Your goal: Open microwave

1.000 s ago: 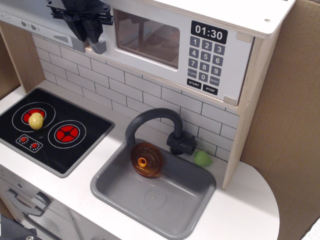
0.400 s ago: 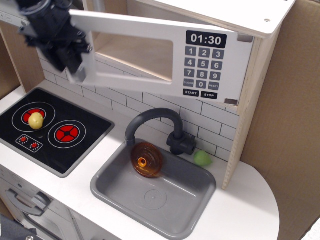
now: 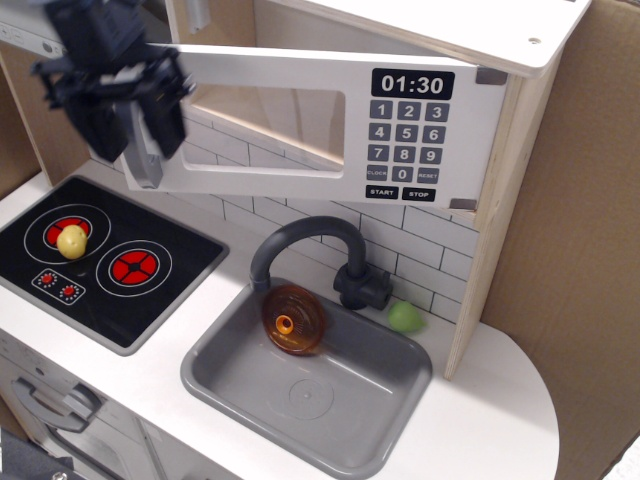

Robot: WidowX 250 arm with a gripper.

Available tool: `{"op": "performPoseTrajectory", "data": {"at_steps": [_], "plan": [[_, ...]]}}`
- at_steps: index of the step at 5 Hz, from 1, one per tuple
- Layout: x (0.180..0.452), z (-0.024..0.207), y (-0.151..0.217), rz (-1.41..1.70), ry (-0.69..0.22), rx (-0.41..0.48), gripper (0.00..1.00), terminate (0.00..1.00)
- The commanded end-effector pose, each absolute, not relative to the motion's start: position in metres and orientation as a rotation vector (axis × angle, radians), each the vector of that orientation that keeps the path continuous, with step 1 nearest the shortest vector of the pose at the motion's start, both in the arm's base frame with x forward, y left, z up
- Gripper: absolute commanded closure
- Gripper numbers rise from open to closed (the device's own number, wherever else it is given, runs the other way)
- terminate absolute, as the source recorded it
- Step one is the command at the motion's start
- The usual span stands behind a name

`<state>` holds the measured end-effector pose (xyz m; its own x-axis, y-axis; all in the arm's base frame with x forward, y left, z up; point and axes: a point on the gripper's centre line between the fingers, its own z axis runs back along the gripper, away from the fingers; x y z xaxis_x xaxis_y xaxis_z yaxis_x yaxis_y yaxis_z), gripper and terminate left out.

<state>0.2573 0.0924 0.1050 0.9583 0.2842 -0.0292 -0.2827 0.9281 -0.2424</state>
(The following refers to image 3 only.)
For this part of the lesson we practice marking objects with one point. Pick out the grey range hood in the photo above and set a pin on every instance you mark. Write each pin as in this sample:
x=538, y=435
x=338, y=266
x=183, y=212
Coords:
x=27, y=27

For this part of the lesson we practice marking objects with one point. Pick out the white toy microwave door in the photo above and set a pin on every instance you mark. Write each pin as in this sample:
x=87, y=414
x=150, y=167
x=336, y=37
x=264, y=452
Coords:
x=327, y=125

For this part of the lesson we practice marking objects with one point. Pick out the grey microwave door handle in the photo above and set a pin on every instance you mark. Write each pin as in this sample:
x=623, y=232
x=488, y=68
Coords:
x=141, y=156

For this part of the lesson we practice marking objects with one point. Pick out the black toy stove top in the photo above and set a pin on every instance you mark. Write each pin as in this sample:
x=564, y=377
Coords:
x=139, y=266

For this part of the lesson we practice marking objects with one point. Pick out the dark grey toy faucet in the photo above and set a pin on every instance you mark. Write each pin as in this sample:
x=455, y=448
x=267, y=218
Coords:
x=357, y=283

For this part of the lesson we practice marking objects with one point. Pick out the grey toy sink basin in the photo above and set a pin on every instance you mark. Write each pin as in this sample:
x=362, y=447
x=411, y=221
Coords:
x=341, y=408

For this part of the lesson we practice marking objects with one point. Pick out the orange transparent pot lid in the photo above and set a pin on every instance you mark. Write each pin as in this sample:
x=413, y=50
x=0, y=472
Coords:
x=293, y=319

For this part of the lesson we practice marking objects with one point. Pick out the grey oven door handle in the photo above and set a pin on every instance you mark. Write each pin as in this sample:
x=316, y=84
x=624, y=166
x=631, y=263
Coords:
x=72, y=412

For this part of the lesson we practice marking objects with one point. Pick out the wooden toy microwave cabinet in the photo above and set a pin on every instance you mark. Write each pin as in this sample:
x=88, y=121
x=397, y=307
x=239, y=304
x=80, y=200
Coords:
x=524, y=39

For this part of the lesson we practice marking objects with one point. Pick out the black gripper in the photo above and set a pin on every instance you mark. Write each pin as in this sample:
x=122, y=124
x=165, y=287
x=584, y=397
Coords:
x=107, y=54

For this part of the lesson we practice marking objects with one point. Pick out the white toy oven door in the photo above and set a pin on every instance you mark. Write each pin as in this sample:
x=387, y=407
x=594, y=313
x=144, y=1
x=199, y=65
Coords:
x=112, y=447

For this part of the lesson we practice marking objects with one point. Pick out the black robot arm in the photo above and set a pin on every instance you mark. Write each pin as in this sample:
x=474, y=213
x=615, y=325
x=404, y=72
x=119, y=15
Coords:
x=107, y=61

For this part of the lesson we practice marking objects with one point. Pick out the brown cardboard backdrop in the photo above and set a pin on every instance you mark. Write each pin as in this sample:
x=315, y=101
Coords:
x=566, y=288

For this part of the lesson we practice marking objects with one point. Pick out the green toy pear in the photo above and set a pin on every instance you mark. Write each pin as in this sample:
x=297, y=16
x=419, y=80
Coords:
x=404, y=317

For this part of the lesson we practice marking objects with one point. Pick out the yellow toy potato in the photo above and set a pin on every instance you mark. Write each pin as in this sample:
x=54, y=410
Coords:
x=72, y=242

